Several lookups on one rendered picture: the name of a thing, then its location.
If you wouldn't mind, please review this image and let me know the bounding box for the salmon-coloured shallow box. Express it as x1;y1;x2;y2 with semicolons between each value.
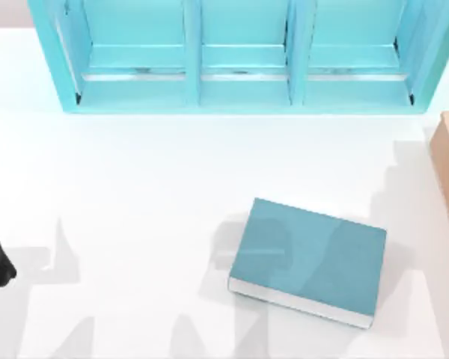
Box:
429;111;449;257

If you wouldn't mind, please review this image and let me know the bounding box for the light blue rack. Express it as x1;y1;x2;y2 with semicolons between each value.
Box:
25;0;449;115

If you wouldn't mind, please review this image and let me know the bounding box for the blue book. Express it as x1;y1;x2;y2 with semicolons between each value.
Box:
227;197;388;330

